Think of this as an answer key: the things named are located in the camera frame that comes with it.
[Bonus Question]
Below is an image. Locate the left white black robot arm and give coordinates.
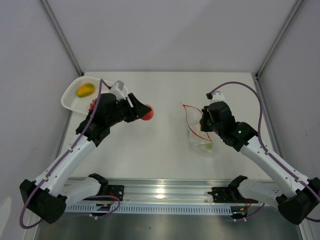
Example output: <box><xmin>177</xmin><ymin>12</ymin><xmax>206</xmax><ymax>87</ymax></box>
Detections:
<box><xmin>19</xmin><ymin>93</ymin><xmax>153</xmax><ymax>229</ymax></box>

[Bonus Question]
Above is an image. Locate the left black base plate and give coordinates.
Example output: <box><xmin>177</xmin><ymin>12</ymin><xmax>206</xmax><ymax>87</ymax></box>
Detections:
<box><xmin>84</xmin><ymin>185</ymin><xmax>125</xmax><ymax>201</ymax></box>

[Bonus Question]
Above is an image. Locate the green white toy cabbage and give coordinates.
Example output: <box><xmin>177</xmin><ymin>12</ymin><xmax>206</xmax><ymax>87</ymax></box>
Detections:
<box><xmin>187</xmin><ymin>124</ymin><xmax>215</xmax><ymax>152</ymax></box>

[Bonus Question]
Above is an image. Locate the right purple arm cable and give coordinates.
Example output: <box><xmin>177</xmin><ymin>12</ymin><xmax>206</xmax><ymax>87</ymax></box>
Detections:
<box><xmin>205</xmin><ymin>81</ymin><xmax>320</xmax><ymax>223</ymax></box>

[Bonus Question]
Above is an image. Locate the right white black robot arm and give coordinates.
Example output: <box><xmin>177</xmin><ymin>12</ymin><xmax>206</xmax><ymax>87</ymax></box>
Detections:
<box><xmin>199</xmin><ymin>101</ymin><xmax>320</xmax><ymax>225</ymax></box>

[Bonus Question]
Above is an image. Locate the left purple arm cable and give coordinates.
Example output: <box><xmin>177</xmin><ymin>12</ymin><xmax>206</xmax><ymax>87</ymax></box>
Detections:
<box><xmin>19</xmin><ymin>78</ymin><xmax>121</xmax><ymax>229</ymax></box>

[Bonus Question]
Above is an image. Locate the yellow green toy mango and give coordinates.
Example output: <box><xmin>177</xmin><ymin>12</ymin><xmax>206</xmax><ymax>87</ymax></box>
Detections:
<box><xmin>76</xmin><ymin>83</ymin><xmax>96</xmax><ymax>98</ymax></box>

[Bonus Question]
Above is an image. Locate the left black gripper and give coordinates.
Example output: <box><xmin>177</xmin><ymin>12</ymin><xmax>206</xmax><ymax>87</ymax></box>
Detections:
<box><xmin>107</xmin><ymin>92</ymin><xmax>151</xmax><ymax>127</ymax></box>

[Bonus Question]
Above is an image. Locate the aluminium mounting rail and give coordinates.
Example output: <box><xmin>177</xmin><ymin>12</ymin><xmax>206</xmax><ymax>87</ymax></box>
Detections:
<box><xmin>33</xmin><ymin>177</ymin><xmax>307</xmax><ymax>206</ymax></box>

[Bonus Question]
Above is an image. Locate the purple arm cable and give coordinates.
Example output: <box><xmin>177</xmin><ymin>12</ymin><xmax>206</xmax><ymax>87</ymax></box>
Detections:
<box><xmin>19</xmin><ymin>78</ymin><xmax>121</xmax><ymax>229</ymax></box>
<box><xmin>205</xmin><ymin>81</ymin><xmax>320</xmax><ymax>223</ymax></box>

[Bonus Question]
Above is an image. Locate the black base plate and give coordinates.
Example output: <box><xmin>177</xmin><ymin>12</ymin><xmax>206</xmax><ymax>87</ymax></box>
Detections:
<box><xmin>207</xmin><ymin>186</ymin><xmax>258</xmax><ymax>204</ymax></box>
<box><xmin>84</xmin><ymin>185</ymin><xmax>125</xmax><ymax>201</ymax></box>

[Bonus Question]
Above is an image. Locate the white slotted cable duct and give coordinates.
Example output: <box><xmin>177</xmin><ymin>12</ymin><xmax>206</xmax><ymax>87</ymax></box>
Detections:
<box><xmin>65</xmin><ymin>202</ymin><xmax>233</xmax><ymax>216</ymax></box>

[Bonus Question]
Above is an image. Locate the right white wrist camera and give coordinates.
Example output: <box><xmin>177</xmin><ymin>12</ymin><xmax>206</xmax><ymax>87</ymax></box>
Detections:
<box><xmin>206</xmin><ymin>91</ymin><xmax>225</xmax><ymax>102</ymax></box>

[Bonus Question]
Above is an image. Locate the right aluminium frame post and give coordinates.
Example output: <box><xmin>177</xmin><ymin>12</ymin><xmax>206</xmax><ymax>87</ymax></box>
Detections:
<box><xmin>255</xmin><ymin>0</ymin><xmax>307</xmax><ymax>80</ymax></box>

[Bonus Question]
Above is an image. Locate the red toy tomato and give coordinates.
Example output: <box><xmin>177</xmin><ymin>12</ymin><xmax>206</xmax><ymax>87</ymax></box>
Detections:
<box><xmin>141</xmin><ymin>104</ymin><xmax>154</xmax><ymax>121</ymax></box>

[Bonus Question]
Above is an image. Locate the left aluminium frame post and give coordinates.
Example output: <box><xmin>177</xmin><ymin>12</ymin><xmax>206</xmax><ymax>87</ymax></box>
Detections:
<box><xmin>38</xmin><ymin>0</ymin><xmax>84</xmax><ymax>77</ymax></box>

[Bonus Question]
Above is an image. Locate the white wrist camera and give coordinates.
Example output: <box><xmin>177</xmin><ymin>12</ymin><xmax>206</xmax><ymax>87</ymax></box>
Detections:
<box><xmin>206</xmin><ymin>91</ymin><xmax>225</xmax><ymax>102</ymax></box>
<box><xmin>109</xmin><ymin>80</ymin><xmax>128</xmax><ymax>101</ymax></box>

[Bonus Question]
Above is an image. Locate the red toy grape bunch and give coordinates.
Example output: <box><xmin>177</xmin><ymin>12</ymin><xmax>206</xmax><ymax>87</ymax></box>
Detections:
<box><xmin>88</xmin><ymin>99</ymin><xmax>97</xmax><ymax>112</ymax></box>

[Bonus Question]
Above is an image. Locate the white perforated plastic basket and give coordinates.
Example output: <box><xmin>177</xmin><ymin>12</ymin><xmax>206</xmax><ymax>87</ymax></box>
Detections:
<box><xmin>61</xmin><ymin>76</ymin><xmax>117</xmax><ymax>115</ymax></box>

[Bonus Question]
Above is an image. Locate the aluminium frame post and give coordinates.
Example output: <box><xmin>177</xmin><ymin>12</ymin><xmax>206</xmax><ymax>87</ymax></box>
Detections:
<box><xmin>255</xmin><ymin>0</ymin><xmax>307</xmax><ymax>80</ymax></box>
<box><xmin>38</xmin><ymin>0</ymin><xmax>84</xmax><ymax>77</ymax></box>

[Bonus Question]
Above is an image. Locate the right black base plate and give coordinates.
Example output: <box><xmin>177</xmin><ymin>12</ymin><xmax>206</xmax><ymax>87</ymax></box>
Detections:
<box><xmin>207</xmin><ymin>186</ymin><xmax>258</xmax><ymax>204</ymax></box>

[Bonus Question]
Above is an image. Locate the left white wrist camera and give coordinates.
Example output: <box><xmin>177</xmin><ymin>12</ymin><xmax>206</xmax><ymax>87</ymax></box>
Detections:
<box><xmin>109</xmin><ymin>80</ymin><xmax>128</xmax><ymax>101</ymax></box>

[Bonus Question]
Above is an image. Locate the clear red zip bag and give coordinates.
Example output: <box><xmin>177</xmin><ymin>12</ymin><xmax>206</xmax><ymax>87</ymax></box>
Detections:
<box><xmin>181</xmin><ymin>103</ymin><xmax>217</xmax><ymax>158</ymax></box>

